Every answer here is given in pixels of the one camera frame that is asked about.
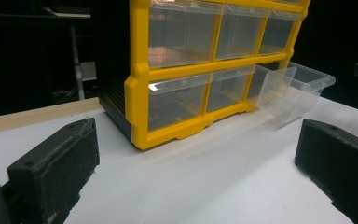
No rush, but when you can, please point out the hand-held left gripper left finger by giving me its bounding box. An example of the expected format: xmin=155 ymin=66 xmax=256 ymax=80
xmin=7 ymin=117 xmax=101 ymax=224

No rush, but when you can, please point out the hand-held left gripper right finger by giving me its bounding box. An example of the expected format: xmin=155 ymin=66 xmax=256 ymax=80
xmin=294 ymin=118 xmax=358 ymax=224

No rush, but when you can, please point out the clear plastic drawer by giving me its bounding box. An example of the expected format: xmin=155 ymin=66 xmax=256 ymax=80
xmin=258 ymin=9 xmax=304 ymax=56
xmin=206 ymin=65 xmax=255 ymax=113
xmin=147 ymin=73 xmax=213 ymax=132
xmin=215 ymin=4 xmax=270 ymax=61
xmin=148 ymin=0 xmax=224 ymax=70
xmin=247 ymin=61 xmax=337 ymax=129

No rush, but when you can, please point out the yellow black drawer cabinet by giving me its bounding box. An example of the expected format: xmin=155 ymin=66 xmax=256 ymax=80
xmin=98 ymin=0 xmax=311 ymax=151

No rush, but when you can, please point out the metal stand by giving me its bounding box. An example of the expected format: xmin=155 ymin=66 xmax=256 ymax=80
xmin=42 ymin=7 xmax=98 ymax=101

